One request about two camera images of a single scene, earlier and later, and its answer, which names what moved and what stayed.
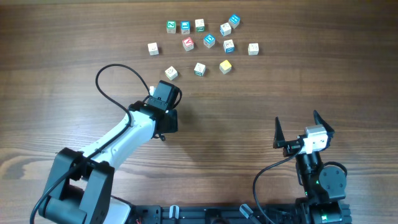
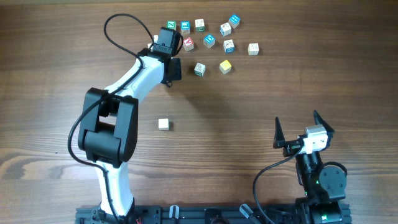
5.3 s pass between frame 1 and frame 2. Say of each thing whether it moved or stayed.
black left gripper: moved
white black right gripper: stayed
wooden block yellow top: stayed
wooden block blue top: stayed
